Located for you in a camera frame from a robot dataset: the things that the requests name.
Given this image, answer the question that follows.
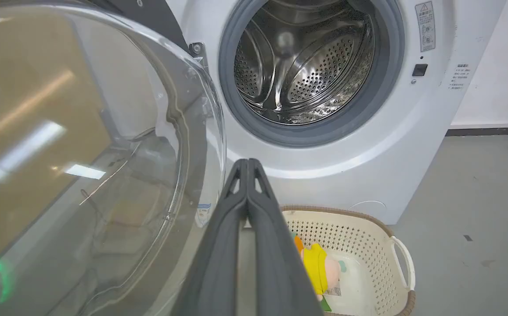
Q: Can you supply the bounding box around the cream perforated laundry basket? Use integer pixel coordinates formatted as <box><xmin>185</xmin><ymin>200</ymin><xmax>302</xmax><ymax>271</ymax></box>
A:
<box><xmin>280</xmin><ymin>205</ymin><xmax>416</xmax><ymax>316</ymax></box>

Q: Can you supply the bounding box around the yellow plush doll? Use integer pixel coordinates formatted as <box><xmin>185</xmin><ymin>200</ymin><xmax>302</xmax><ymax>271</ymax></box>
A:
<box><xmin>293</xmin><ymin>234</ymin><xmax>347</xmax><ymax>312</ymax></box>

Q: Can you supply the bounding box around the transparent washing machine door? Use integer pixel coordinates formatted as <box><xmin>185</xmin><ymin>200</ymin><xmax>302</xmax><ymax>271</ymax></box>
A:
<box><xmin>0</xmin><ymin>0</ymin><xmax>227</xmax><ymax>316</ymax></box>

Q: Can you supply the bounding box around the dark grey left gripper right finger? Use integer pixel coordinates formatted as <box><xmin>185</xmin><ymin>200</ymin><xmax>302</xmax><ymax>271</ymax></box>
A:
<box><xmin>247</xmin><ymin>158</ymin><xmax>323</xmax><ymax>316</ymax></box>

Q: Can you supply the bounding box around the white front-load washing machine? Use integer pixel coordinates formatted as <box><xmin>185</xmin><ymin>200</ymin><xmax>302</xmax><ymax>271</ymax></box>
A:
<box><xmin>165</xmin><ymin>0</ymin><xmax>507</xmax><ymax>225</ymax></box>

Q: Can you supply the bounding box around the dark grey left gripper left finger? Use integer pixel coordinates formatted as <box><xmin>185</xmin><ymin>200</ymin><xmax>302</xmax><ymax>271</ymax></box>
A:
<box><xmin>171</xmin><ymin>158</ymin><xmax>249</xmax><ymax>316</ymax></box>

